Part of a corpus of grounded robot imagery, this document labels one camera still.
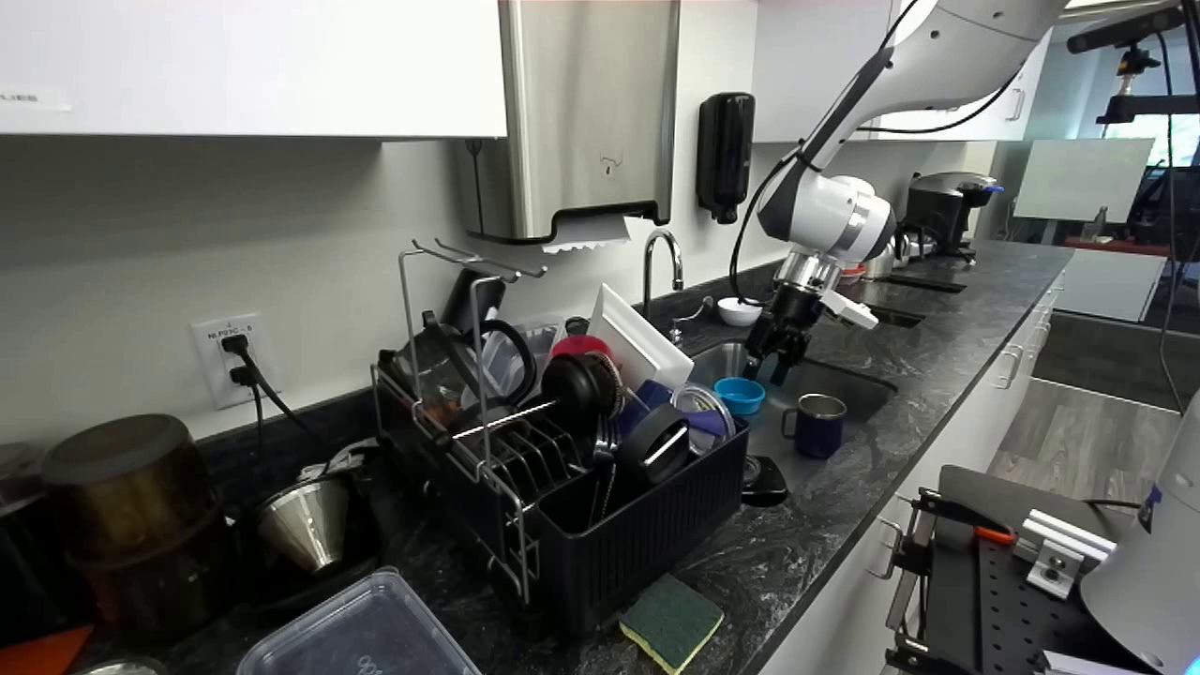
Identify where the aluminium extrusion bar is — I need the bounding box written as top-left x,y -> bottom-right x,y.
1017,503 -> 1122,571

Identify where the black soap dispenser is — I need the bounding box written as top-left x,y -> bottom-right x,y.
695,88 -> 762,227

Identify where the green yellow sponge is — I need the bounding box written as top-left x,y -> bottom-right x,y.
614,571 -> 732,675

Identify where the clear plastic cup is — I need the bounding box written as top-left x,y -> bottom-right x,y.
672,377 -> 741,457

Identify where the stainless steel sink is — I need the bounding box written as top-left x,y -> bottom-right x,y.
677,332 -> 900,506

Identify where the grey flat panel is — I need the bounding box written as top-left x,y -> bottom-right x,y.
1010,137 -> 1155,231

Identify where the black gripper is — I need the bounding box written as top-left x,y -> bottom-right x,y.
741,281 -> 834,384

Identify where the black round pan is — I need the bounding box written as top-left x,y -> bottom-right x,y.
540,352 -> 625,439

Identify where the clear plastic container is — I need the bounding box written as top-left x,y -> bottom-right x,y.
232,563 -> 486,675

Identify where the black rimmed glass lid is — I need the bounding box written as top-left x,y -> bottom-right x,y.
472,313 -> 544,403

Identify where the red round lid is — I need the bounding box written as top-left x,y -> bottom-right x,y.
549,313 -> 614,366

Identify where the white wall cabinet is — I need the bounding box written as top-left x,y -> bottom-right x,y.
0,0 -> 514,142

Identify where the black mug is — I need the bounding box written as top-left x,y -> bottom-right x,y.
620,403 -> 699,488

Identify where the white rectangular tray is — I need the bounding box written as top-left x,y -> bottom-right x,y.
585,278 -> 699,393

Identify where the orange board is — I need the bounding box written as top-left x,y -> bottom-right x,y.
0,618 -> 99,675

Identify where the black utensil handle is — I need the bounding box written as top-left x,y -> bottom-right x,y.
441,266 -> 514,332

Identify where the small white bowl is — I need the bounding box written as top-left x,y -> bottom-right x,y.
711,293 -> 765,332

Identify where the white wall outlet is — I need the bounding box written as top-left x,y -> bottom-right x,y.
186,307 -> 279,411

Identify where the dark bronze pot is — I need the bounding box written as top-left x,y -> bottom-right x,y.
39,408 -> 239,644

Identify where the black power plug cable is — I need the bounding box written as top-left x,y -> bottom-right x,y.
226,358 -> 274,457
219,327 -> 315,434

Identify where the black dish rack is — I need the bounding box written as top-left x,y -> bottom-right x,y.
366,231 -> 754,628

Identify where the white cabinet with handles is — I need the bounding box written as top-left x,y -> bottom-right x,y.
754,0 -> 1061,148

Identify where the black camera stand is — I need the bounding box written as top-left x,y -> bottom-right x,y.
1064,0 -> 1200,127

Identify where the black counter mat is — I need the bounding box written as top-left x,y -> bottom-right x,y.
874,269 -> 967,299

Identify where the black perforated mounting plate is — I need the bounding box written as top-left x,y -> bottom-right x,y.
925,462 -> 1135,675

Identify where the white base cabinet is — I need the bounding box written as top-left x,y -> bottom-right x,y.
757,278 -> 1070,675

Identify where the steel faucet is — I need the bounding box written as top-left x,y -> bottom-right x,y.
637,227 -> 691,311

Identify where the black coffee machine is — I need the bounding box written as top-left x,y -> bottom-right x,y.
896,168 -> 1006,269

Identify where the steel paper towel dispenser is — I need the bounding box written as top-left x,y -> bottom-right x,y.
450,0 -> 686,242

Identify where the aluminium corner bracket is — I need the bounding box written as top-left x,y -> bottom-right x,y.
1024,544 -> 1089,603

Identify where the dark blue thermo cup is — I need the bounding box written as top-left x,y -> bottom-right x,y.
779,391 -> 851,463

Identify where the black plastic tray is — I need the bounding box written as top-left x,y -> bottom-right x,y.
737,454 -> 794,508

